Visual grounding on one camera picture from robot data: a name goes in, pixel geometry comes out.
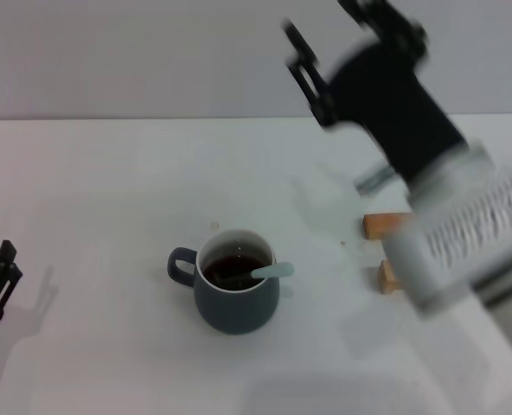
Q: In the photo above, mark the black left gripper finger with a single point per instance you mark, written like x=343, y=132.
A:
x=3, y=285

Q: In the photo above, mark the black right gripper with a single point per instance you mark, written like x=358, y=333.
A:
x=390, y=108

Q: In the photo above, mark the dark grey ceramic cup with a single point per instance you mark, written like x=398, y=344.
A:
x=238, y=311

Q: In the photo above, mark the flat wooden block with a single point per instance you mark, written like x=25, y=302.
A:
x=381, y=225

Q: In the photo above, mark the dark coffee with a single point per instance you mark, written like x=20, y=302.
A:
x=221, y=268

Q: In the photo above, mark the notched wooden block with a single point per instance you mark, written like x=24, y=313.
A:
x=388, y=279

